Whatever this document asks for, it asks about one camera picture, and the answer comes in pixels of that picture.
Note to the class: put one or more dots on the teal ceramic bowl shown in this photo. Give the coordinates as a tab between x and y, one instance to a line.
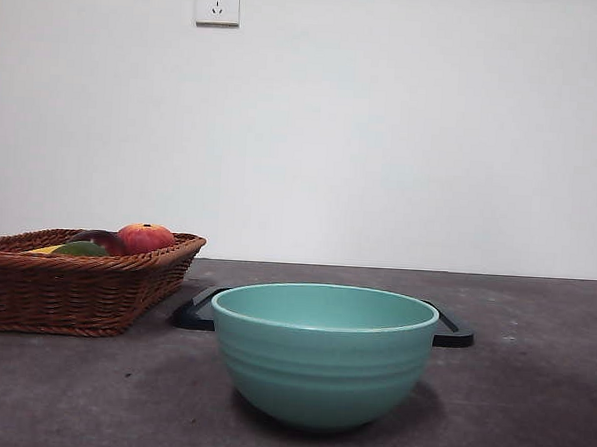
321	370

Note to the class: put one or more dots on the green avocado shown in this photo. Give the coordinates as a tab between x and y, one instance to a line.
79	248

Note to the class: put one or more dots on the black rectangular tray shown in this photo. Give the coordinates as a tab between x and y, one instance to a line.
193	318

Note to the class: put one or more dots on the dark purple plum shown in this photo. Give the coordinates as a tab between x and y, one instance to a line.
108	238

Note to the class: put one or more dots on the brown wicker basket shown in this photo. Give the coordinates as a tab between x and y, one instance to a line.
74	292

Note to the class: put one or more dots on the yellow fruit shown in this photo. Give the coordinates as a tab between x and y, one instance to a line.
44	249

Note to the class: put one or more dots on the white wall socket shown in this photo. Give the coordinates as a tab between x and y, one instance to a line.
218	4

